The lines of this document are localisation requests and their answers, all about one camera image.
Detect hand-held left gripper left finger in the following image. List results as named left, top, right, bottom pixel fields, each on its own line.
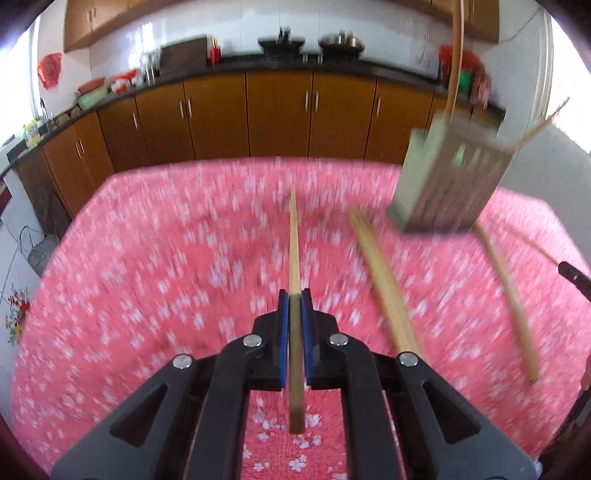
left=51, top=288, right=291, bottom=480

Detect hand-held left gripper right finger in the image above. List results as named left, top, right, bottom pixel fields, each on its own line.
left=300, top=288, right=543, bottom=480

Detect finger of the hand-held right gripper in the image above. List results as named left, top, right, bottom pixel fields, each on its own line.
left=558, top=261, right=591, bottom=301

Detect slatted chopstick holder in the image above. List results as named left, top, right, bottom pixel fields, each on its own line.
left=388, top=111, right=518, bottom=236

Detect pink floral tablecloth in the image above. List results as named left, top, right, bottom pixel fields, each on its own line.
left=9, top=157, right=591, bottom=480

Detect large red bottle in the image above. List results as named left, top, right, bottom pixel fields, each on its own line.
left=473, top=74, right=490, bottom=109

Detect wooden lower kitchen cabinets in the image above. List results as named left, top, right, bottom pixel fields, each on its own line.
left=16, top=69, right=506, bottom=217

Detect wooden kitchen cabinets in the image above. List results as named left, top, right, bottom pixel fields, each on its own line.
left=16, top=69, right=506, bottom=217
left=64, top=0, right=502, bottom=52

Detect pale plastic basket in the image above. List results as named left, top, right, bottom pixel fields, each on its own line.
left=21, top=226, right=58, bottom=273

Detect black kitchen countertop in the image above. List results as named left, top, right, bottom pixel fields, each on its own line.
left=0, top=53, right=506, bottom=178

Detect white floral cabinet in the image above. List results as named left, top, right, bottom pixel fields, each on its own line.
left=0, top=178, right=61, bottom=352

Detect black wok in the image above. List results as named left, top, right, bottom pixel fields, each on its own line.
left=257, top=28, right=306, bottom=58

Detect lidded cooking pot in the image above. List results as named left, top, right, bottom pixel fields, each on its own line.
left=318, top=31, right=366, bottom=54

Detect dark wooden cutting board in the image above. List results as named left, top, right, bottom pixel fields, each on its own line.
left=159, top=37, right=208, bottom=77

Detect red and white plastic bag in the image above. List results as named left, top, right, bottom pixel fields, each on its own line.
left=111, top=69, right=141, bottom=93

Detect green basin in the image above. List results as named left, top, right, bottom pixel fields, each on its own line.
left=76, top=90, right=109, bottom=110

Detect yellow detergent bottle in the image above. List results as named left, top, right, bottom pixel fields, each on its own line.
left=23, top=119, right=43, bottom=148

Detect red hanging plastic bag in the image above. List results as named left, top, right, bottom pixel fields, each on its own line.
left=38, top=52, right=63, bottom=88

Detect wooden upper kitchen cabinets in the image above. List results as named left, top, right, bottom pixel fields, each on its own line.
left=64, top=0, right=502, bottom=52

